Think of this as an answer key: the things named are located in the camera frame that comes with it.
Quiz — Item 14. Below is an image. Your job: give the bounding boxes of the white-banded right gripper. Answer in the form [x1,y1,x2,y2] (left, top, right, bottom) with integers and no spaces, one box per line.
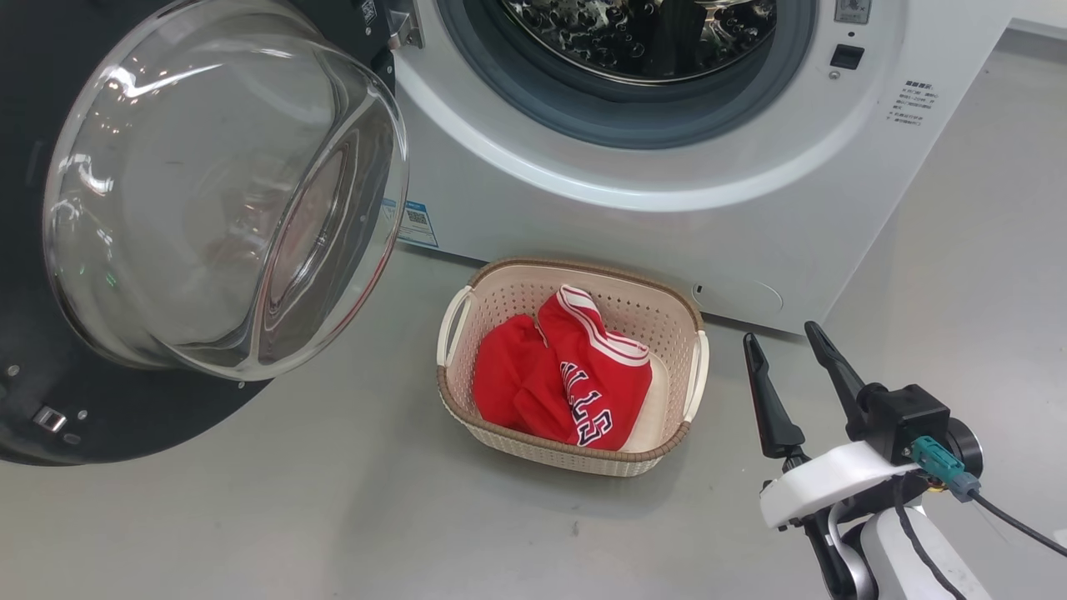
[743,321,922,530]

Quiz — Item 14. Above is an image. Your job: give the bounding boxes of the red basketball jersey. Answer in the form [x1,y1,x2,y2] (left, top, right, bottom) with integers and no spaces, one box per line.
[472,285,654,452]

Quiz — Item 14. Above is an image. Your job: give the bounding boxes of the black round glass washer door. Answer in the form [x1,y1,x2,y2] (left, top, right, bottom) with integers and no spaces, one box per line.
[0,0,411,466]

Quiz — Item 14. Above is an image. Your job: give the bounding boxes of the white front-load washing machine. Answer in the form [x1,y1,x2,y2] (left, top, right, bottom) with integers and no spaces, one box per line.
[367,0,1018,334]

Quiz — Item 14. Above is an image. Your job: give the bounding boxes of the cream perforated laundry basket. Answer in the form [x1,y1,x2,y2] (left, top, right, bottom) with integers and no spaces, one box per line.
[436,257,710,478]

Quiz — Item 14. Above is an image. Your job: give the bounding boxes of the blue energy label sticker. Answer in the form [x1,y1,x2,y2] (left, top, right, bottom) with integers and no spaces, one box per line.
[392,200,439,249]

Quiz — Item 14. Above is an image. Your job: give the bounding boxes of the right camera cable teal plug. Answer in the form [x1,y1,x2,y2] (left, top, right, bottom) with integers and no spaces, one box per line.
[910,436,1067,558]

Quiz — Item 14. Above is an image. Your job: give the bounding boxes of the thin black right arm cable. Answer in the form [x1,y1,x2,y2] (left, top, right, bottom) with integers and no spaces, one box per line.
[894,498,968,600]

